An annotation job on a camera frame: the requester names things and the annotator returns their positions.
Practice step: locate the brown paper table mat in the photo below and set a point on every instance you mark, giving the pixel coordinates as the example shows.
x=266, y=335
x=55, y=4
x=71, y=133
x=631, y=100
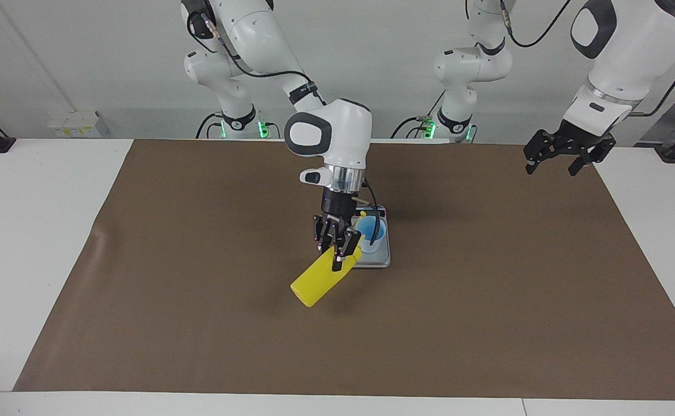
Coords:
x=198, y=335

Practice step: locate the silver digital kitchen scale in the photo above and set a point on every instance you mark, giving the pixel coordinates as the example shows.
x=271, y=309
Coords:
x=384, y=257

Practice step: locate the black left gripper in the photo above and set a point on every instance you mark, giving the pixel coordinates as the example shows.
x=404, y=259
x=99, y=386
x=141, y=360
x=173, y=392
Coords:
x=574, y=140

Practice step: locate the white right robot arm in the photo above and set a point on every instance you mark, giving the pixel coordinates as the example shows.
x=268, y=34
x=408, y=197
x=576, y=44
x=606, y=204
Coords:
x=343, y=138

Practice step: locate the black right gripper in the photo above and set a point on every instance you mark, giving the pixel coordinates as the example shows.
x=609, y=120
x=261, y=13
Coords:
x=337, y=222

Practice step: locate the light blue plastic cup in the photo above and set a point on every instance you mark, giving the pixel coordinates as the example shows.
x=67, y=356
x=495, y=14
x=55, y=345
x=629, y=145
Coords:
x=368, y=231

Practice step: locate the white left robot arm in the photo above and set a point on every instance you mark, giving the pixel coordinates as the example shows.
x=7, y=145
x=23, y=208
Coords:
x=626, y=52

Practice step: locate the yellow squeeze bottle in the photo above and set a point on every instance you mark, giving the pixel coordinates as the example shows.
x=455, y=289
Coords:
x=314, y=283

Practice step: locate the white wall socket box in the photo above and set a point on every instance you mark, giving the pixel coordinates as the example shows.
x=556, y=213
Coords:
x=77, y=124

